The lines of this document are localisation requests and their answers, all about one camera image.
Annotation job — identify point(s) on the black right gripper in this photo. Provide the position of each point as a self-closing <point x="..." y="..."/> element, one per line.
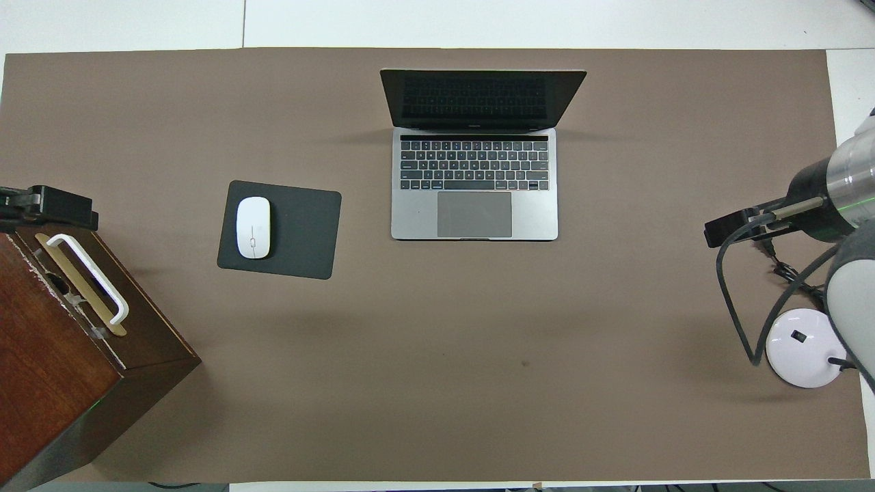
<point x="813" y="205"/>

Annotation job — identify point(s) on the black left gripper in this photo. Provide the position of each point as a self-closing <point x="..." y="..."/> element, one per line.
<point x="15" y="205"/>

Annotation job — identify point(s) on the silver grey laptop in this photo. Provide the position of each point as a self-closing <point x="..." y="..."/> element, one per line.
<point x="474" y="215"/>

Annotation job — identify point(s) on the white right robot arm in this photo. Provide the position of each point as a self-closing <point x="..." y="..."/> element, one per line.
<point x="854" y="171"/>

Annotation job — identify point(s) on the white desk lamp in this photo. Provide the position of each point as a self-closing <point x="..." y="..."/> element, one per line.
<point x="803" y="348"/>

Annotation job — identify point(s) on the dark brown wooden box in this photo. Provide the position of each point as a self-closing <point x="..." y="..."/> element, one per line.
<point x="48" y="369"/>

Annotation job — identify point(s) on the white computer mouse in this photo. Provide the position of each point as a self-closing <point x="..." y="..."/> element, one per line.
<point x="253" y="227"/>

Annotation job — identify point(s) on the black mouse pad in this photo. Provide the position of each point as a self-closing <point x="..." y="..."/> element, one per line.
<point x="301" y="232"/>

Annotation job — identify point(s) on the brown table mat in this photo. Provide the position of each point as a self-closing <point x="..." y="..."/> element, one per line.
<point x="478" y="355"/>

